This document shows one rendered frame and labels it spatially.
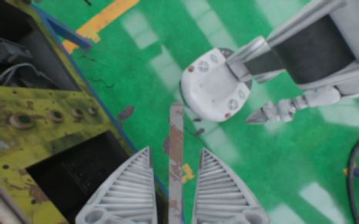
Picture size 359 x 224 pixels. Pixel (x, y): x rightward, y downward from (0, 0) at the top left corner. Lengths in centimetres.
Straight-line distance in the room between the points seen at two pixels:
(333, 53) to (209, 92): 87
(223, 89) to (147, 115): 82
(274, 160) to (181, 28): 181
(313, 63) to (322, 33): 7
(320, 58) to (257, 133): 137
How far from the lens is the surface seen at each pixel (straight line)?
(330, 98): 75
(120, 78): 161
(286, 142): 201
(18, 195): 48
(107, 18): 185
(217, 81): 124
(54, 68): 98
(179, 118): 26
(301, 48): 48
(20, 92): 66
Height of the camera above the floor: 148
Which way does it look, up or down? 85 degrees down
